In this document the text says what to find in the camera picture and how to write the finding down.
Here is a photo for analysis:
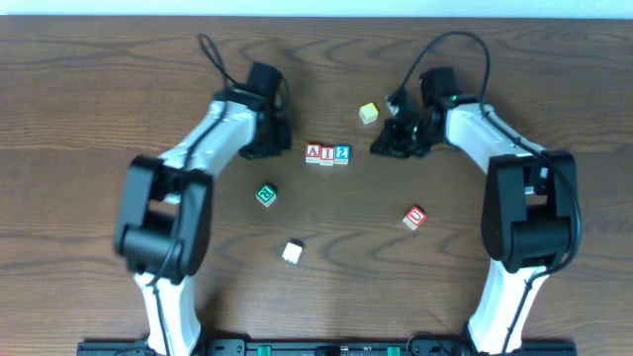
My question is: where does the red letter A block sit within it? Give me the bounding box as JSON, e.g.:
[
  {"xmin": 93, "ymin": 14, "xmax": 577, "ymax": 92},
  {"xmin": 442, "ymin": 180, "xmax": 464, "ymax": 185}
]
[{"xmin": 305, "ymin": 143, "xmax": 320, "ymax": 164}]

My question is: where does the red letter I block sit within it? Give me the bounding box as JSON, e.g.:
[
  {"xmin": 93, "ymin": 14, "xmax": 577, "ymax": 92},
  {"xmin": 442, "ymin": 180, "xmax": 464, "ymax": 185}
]
[{"xmin": 319, "ymin": 146, "xmax": 335, "ymax": 166}]

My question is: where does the blue number 2 block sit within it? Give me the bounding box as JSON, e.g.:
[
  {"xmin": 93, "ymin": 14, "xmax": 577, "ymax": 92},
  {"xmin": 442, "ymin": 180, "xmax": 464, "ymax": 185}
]
[{"xmin": 334, "ymin": 144, "xmax": 351, "ymax": 165}]

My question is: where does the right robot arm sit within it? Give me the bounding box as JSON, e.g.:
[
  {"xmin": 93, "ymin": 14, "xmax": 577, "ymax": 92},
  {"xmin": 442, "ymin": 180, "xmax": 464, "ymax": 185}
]
[{"xmin": 370, "ymin": 89, "xmax": 581, "ymax": 355}]

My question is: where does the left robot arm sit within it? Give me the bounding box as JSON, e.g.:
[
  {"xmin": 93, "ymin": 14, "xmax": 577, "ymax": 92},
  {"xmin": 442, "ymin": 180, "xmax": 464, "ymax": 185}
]
[{"xmin": 114, "ymin": 91, "xmax": 290, "ymax": 355}]

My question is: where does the yellow top wooden block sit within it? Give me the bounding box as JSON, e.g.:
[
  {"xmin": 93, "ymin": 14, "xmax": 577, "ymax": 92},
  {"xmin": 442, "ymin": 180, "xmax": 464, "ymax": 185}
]
[{"xmin": 359, "ymin": 103, "xmax": 379, "ymax": 125}]

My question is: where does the green letter wooden block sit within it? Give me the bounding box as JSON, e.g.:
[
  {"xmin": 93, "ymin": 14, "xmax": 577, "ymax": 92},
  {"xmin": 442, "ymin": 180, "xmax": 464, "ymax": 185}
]
[{"xmin": 255, "ymin": 184, "xmax": 277, "ymax": 208}]

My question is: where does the red letter U block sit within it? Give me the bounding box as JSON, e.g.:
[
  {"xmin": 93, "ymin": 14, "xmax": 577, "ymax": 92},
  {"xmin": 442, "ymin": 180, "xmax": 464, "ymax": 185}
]
[{"xmin": 403, "ymin": 206, "xmax": 426, "ymax": 230}]

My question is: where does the white plain wooden block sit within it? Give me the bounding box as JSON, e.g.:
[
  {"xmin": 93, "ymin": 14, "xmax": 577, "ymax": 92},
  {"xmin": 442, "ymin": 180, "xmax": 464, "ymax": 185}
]
[{"xmin": 282, "ymin": 240, "xmax": 304, "ymax": 265}]

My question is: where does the right black cable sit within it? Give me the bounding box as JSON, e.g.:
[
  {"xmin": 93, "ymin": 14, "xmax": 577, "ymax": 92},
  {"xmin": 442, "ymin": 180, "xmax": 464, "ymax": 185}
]
[{"xmin": 385, "ymin": 31, "xmax": 584, "ymax": 356}]

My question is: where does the black cable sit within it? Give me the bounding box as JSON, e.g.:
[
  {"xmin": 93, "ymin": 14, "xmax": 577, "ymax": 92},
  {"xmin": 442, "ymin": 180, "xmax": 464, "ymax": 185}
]
[
  {"xmin": 385, "ymin": 31, "xmax": 584, "ymax": 356},
  {"xmin": 145, "ymin": 32, "xmax": 292, "ymax": 356}
]

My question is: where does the left black cable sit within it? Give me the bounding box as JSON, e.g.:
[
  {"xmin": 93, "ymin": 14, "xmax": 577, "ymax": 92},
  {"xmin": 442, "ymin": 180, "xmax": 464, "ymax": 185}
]
[{"xmin": 145, "ymin": 32, "xmax": 292, "ymax": 356}]

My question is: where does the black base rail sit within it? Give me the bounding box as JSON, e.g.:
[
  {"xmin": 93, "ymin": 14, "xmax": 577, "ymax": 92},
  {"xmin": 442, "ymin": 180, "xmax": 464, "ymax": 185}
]
[{"xmin": 76, "ymin": 337, "xmax": 579, "ymax": 356}]

